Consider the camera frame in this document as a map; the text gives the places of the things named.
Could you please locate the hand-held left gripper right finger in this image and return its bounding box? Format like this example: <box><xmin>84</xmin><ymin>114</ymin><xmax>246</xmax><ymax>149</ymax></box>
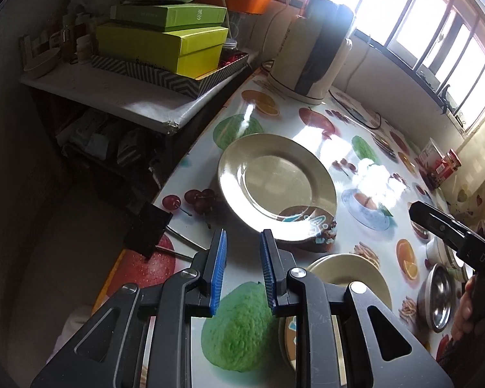
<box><xmin>260</xmin><ymin>229</ymin><xmax>453</xmax><ymax>388</ymax></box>

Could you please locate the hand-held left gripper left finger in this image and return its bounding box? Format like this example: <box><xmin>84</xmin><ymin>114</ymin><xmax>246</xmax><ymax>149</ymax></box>
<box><xmin>30</xmin><ymin>228</ymin><xmax>229</xmax><ymax>388</ymax></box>

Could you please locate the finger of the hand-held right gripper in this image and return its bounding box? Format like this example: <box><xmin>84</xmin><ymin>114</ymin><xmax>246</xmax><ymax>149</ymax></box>
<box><xmin>408</xmin><ymin>201</ymin><xmax>475</xmax><ymax>253</ymax></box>

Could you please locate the white ceramic bowl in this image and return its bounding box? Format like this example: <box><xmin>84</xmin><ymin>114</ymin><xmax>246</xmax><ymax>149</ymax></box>
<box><xmin>426</xmin><ymin>234</ymin><xmax>469</xmax><ymax>281</ymax></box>

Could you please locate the stainless steel bowl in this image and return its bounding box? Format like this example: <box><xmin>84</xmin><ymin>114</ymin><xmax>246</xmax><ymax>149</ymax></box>
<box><xmin>417</xmin><ymin>264</ymin><xmax>456</xmax><ymax>333</ymax></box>

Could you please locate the large cream plate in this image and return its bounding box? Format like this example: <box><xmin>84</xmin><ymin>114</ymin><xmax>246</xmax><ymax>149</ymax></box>
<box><xmin>217</xmin><ymin>133</ymin><xmax>339</xmax><ymax>244</ymax></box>

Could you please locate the person's right forearm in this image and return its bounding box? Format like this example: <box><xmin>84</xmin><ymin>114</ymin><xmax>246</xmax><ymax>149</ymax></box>
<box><xmin>436</xmin><ymin>323</ymin><xmax>485</xmax><ymax>388</ymax></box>

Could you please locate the person's right hand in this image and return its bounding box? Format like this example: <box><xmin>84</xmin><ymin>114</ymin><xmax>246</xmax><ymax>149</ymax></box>
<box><xmin>452</xmin><ymin>279</ymin><xmax>476</xmax><ymax>341</ymax></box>

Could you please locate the red label glass jar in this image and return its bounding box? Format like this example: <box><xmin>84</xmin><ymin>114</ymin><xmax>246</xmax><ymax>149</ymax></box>
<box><xmin>428</xmin><ymin>149</ymin><xmax>462</xmax><ymax>190</ymax></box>

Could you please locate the heart print curtain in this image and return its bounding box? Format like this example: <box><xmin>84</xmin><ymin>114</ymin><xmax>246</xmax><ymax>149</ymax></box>
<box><xmin>440</xmin><ymin>109</ymin><xmax>485</xmax><ymax>243</ymax></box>

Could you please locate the black binder clip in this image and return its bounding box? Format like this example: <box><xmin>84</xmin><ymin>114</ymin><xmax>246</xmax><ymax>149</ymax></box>
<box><xmin>122</xmin><ymin>202</ymin><xmax>209</xmax><ymax>261</ymax></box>

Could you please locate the black window latch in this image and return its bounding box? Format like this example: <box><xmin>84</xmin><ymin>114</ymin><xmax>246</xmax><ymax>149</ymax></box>
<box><xmin>437</xmin><ymin>84</ymin><xmax>454</xmax><ymax>117</ymax></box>

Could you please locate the fruit print tablecloth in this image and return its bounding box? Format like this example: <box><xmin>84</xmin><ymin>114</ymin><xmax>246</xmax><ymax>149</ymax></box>
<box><xmin>91</xmin><ymin>69</ymin><xmax>471</xmax><ymax>388</ymax></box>

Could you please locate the white side shelf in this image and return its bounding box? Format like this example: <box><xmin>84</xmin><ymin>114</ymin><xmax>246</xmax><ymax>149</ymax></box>
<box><xmin>19</xmin><ymin>69</ymin><xmax>253</xmax><ymax>136</ymax></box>

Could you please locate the zigzag patterned box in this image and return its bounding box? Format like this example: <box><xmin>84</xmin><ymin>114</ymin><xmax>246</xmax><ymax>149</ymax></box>
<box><xmin>90</xmin><ymin>52</ymin><xmax>250</xmax><ymax>98</ymax></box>

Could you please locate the cream and black electric kettle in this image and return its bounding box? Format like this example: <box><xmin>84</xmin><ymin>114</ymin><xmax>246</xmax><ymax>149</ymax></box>
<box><xmin>266</xmin><ymin>0</ymin><xmax>355</xmax><ymax>104</ymax></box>

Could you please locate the lime green box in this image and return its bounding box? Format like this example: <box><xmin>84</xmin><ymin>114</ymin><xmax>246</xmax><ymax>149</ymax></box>
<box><xmin>95</xmin><ymin>23</ymin><xmax>230</xmax><ymax>79</ymax></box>

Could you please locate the dark green box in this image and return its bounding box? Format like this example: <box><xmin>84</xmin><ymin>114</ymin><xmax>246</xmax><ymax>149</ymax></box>
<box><xmin>111</xmin><ymin>4</ymin><xmax>228</xmax><ymax>32</ymax></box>

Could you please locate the small cream bowl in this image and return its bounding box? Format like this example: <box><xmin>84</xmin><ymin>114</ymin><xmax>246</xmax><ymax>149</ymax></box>
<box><xmin>23</xmin><ymin>46</ymin><xmax>62</xmax><ymax>78</ymax></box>

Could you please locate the black power cable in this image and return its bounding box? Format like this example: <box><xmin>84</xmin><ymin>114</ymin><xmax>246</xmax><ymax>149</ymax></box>
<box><xmin>327</xmin><ymin>88</ymin><xmax>383</xmax><ymax>131</ymax></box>

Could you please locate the window frame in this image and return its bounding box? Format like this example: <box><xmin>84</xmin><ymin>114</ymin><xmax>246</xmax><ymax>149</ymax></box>
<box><xmin>353</xmin><ymin>0</ymin><xmax>485</xmax><ymax>134</ymax></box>

